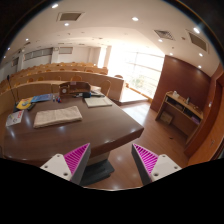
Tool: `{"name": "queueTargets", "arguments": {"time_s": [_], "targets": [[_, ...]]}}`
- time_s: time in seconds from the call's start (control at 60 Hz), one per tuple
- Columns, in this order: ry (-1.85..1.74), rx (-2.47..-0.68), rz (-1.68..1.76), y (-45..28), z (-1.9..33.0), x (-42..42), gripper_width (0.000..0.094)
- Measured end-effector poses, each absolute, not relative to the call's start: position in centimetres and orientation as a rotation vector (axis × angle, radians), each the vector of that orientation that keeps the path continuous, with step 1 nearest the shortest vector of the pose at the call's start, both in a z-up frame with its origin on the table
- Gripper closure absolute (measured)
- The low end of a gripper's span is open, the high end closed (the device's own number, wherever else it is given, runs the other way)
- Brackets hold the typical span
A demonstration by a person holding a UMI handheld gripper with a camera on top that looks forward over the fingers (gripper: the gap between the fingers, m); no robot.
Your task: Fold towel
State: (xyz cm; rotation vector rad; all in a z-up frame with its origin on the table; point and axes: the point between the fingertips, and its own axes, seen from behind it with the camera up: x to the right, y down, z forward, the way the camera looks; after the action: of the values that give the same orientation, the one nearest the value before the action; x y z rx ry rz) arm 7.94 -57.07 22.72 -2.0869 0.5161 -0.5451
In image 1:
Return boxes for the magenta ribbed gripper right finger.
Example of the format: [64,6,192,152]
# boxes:
[131,144,181,185]

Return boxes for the blue booklet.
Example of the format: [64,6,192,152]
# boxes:
[31,94,52,103]

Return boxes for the grey table pedestal base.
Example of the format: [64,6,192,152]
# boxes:
[80,159,114,186]

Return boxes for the beige folded towel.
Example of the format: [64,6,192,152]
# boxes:
[33,106,82,128]

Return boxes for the wooden desktop organizer box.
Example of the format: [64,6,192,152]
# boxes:
[59,81,91,98]

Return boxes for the white red magazine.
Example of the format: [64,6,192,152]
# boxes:
[6,110,24,126]

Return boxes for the cardboard box in shelf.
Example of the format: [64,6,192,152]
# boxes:
[160,111,173,125]

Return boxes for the long curved wooden bench desk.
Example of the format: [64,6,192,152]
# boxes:
[0,71,125,114]

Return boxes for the wooden chair behind desk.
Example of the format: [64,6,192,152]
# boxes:
[100,80,111,96]

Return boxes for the white paper pad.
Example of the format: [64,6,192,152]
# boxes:
[85,97,112,108]

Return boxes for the black gooseneck microphone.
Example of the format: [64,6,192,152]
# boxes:
[7,75,19,113]

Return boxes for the wooden shelf cabinet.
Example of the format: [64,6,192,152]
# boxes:
[156,91,203,140]

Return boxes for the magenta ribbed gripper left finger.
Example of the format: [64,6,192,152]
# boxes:
[41,143,91,185]

